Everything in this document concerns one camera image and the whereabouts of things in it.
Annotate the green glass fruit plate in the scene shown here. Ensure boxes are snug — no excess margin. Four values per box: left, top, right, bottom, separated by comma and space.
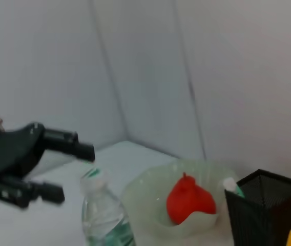
121, 159, 240, 239

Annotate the black mesh pen holder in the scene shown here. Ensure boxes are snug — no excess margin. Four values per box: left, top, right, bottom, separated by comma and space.
224, 169, 291, 246

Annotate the green label water bottle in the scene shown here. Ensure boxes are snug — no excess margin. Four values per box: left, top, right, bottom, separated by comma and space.
80, 168, 136, 246

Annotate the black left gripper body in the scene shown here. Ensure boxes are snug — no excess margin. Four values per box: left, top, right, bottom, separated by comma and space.
0, 122, 46, 186

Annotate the red tomato-shaped toy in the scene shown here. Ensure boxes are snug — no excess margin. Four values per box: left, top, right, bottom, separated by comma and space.
166, 173, 217, 226

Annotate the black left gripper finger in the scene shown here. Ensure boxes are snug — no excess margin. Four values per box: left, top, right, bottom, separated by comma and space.
44, 128, 96, 163
0, 176, 66, 209

